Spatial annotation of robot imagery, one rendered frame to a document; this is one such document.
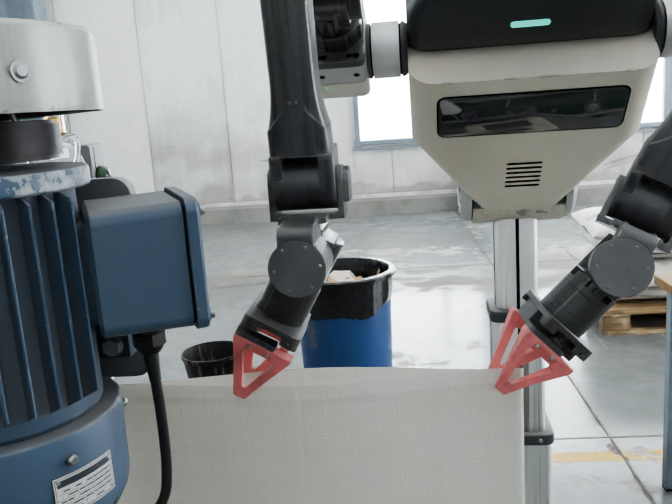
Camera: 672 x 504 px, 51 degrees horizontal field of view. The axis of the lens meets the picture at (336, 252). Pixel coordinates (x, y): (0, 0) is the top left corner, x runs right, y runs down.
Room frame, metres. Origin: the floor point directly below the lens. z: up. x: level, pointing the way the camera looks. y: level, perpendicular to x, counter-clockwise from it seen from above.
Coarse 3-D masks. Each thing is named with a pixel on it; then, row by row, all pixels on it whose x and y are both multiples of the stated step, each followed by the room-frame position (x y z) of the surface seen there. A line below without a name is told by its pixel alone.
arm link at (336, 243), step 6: (324, 228) 0.74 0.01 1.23; (324, 234) 0.73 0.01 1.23; (330, 234) 0.75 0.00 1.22; (336, 234) 0.76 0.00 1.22; (330, 240) 0.72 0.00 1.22; (336, 240) 0.75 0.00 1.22; (342, 240) 0.77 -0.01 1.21; (330, 246) 0.71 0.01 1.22; (336, 246) 0.74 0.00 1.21; (342, 246) 0.75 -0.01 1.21; (336, 252) 0.74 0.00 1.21; (336, 258) 0.75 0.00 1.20; (330, 270) 0.75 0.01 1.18
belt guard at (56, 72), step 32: (0, 32) 0.40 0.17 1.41; (32, 32) 0.41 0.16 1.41; (64, 32) 0.44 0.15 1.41; (0, 64) 0.40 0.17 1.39; (32, 64) 0.41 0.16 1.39; (64, 64) 0.43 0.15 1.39; (96, 64) 0.48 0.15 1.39; (0, 96) 0.40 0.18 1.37; (32, 96) 0.41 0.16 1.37; (64, 96) 0.43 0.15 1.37; (96, 96) 0.47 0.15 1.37
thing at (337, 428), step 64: (128, 384) 0.78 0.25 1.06; (192, 384) 0.78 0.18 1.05; (320, 384) 0.78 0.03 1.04; (384, 384) 0.73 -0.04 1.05; (448, 384) 0.74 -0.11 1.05; (128, 448) 0.77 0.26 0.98; (192, 448) 0.76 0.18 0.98; (256, 448) 0.74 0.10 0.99; (320, 448) 0.73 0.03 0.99; (384, 448) 0.73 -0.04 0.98; (448, 448) 0.74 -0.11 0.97; (512, 448) 0.74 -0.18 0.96
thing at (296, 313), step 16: (272, 288) 0.74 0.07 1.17; (320, 288) 0.75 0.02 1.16; (256, 304) 0.75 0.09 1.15; (272, 304) 0.73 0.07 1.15; (288, 304) 0.73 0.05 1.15; (304, 304) 0.74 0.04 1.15; (256, 320) 0.71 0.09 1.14; (272, 320) 0.73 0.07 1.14; (288, 320) 0.73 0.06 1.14; (304, 320) 0.75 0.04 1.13; (288, 336) 0.71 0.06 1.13
